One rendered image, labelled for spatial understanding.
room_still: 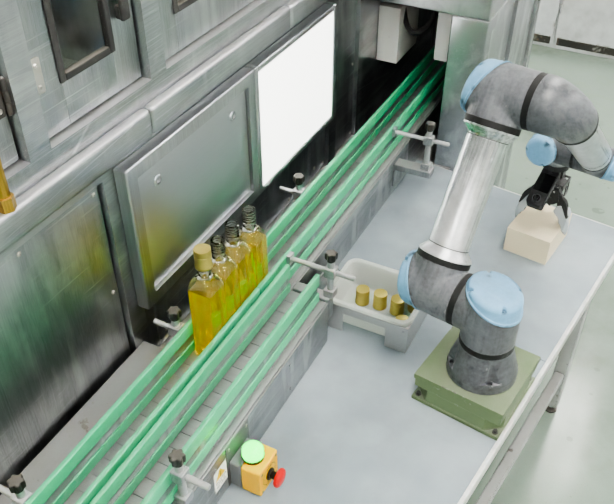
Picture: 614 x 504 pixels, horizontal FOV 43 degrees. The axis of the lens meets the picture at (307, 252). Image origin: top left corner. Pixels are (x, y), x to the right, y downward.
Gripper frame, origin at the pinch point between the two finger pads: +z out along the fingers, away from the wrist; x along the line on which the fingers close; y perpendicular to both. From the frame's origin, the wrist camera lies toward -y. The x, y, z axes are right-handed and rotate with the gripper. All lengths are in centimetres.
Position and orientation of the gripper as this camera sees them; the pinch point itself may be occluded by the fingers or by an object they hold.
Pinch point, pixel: (538, 226)
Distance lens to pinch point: 222.4
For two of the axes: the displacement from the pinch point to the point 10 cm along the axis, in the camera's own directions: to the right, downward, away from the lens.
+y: 5.7, -5.1, 6.4
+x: -8.2, -3.6, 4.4
